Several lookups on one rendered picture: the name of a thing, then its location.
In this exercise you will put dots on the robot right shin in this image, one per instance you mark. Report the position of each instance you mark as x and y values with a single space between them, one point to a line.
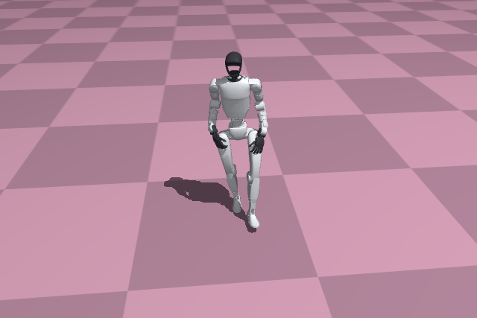
233 185

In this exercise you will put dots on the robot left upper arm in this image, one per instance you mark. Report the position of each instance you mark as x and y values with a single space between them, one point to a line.
256 87

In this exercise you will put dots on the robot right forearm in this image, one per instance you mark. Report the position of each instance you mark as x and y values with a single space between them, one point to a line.
212 117

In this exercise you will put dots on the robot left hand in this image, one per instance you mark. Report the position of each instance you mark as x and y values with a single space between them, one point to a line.
259 142

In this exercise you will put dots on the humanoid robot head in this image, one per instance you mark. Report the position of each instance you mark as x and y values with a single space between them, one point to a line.
233 59

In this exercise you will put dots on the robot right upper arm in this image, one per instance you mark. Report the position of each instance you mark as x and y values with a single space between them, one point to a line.
214 93

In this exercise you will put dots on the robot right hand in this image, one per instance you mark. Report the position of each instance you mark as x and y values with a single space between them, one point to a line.
217 139

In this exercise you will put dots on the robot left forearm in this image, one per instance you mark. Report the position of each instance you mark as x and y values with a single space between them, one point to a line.
263 120

